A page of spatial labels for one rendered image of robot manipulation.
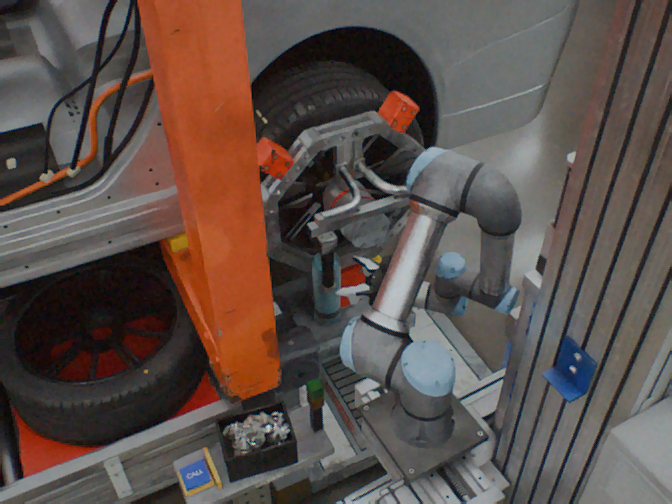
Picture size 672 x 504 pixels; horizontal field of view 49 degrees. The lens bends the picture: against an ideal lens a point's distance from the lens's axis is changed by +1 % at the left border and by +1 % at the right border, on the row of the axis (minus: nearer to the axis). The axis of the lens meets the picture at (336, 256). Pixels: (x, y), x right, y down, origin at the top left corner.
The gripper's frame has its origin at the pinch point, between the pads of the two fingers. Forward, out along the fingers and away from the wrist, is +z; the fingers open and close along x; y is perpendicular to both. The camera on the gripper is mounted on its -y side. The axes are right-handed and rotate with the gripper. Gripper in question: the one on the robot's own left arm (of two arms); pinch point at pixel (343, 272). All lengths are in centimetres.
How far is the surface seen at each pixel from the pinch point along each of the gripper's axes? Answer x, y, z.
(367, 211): 10.6, -14.9, -3.8
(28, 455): -52, 56, 87
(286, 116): 24.5, -32.0, 24.3
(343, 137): 25.8, -27.3, 7.8
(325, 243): -1.6, -11.3, 4.5
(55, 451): -48, 56, 80
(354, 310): 40, 60, 8
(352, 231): 12.7, -4.5, 1.1
